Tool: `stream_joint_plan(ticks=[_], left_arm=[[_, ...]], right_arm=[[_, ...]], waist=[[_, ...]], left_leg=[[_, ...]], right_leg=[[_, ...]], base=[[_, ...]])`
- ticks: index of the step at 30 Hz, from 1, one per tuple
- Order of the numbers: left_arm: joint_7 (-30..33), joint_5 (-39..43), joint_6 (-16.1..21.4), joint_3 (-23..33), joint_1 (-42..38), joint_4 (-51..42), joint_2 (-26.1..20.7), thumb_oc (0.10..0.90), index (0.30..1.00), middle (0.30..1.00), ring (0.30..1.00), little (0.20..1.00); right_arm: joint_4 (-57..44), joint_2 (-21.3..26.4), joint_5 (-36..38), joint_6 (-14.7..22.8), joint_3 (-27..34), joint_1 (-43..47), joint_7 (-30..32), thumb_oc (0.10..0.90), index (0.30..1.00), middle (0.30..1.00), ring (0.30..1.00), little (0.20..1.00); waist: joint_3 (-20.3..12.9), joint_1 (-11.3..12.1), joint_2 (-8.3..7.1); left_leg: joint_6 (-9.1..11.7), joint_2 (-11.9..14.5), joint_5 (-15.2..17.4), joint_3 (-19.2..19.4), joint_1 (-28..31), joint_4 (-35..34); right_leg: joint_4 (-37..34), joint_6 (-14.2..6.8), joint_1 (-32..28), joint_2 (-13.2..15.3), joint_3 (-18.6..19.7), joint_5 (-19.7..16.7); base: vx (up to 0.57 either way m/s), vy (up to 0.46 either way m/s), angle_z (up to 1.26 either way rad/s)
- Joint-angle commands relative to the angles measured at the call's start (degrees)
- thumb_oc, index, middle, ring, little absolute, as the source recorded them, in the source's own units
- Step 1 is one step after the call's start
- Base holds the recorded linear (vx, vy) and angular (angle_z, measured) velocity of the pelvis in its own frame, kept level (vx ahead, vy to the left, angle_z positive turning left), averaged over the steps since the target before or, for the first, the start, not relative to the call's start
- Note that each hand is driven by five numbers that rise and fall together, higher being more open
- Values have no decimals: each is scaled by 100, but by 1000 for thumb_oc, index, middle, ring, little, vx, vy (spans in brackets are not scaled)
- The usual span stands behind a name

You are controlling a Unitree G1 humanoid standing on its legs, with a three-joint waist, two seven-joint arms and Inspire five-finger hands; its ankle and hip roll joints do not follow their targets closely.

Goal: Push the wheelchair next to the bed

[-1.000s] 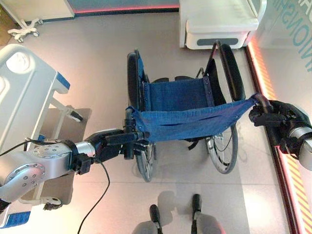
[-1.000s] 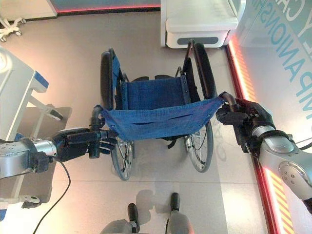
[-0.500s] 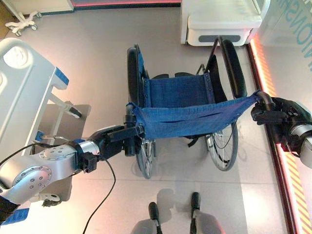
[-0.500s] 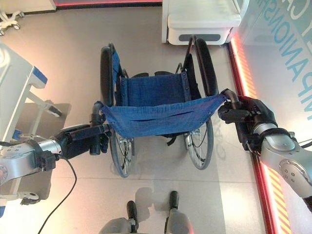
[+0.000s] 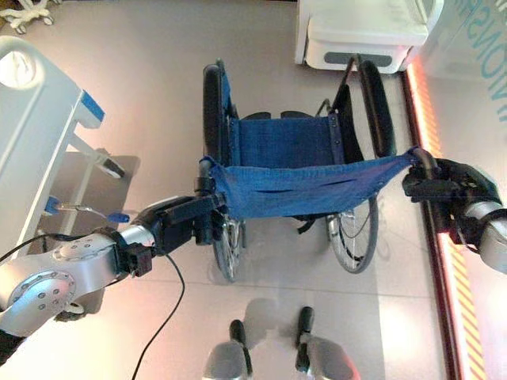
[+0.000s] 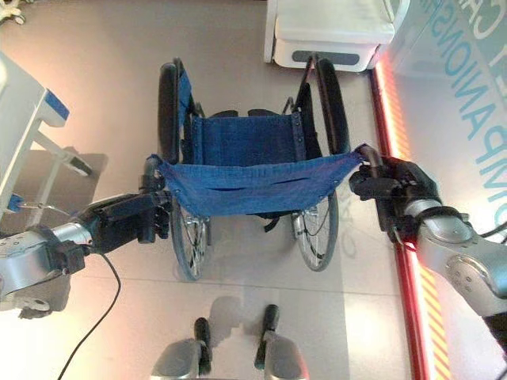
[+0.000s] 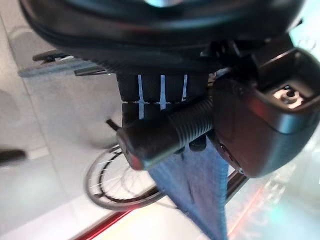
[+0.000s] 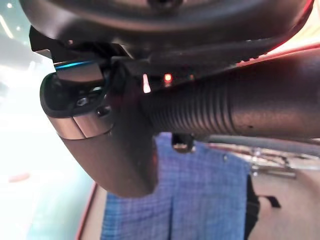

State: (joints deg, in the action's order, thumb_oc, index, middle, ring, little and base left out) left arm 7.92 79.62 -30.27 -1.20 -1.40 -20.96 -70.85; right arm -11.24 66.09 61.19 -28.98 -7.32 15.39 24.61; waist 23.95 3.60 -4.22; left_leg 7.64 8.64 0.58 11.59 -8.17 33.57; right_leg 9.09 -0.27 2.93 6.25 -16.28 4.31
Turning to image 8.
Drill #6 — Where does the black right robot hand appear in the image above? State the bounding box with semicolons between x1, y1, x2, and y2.
18;0;316;199

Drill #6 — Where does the black ribbed wheelchair handle grip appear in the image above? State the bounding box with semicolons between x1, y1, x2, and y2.
139;48;320;141

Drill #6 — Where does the blue checked wheelchair backrest fabric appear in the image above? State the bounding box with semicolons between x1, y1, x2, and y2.
99;132;252;240

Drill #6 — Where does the small black handle bracket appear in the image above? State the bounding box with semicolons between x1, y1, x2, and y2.
171;133;196;154

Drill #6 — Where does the silver metal wheelchair frame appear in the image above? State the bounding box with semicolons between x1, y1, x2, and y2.
249;147;299;180

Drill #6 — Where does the black backrest strap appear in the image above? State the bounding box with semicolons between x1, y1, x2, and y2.
244;174;282;240

